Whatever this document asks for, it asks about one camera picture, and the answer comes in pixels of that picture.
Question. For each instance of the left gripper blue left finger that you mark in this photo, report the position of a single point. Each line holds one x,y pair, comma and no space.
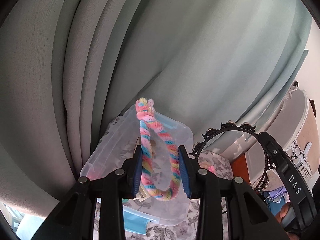
136,170

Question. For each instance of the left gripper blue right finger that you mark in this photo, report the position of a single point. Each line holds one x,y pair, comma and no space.
183,167

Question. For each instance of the black lace headband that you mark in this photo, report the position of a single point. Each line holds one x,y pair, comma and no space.
239,147

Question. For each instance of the pastel braided scrunchie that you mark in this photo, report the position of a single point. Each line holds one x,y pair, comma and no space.
150,128

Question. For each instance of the pink hair roller clip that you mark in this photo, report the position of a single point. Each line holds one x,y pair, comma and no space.
208,166

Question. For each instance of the brown packing tape roll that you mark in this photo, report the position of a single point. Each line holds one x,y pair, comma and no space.
151,147

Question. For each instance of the white hair claw clip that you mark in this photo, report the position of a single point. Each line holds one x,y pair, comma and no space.
142,193

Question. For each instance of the pink bangle stack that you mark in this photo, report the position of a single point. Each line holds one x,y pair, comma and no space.
94,175

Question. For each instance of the right hand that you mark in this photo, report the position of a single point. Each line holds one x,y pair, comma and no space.
280,216

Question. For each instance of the clear plastic storage bin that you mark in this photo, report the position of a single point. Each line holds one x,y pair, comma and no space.
119,144

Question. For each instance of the floral fleece blanket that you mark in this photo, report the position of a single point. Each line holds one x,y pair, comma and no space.
187,228

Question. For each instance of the quilted lace bed cover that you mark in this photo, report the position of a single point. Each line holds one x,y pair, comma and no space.
295,130

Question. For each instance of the green curtain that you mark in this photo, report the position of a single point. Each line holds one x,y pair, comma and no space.
68,67

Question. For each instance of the wooden bed frame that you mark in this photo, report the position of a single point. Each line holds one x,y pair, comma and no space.
240,169

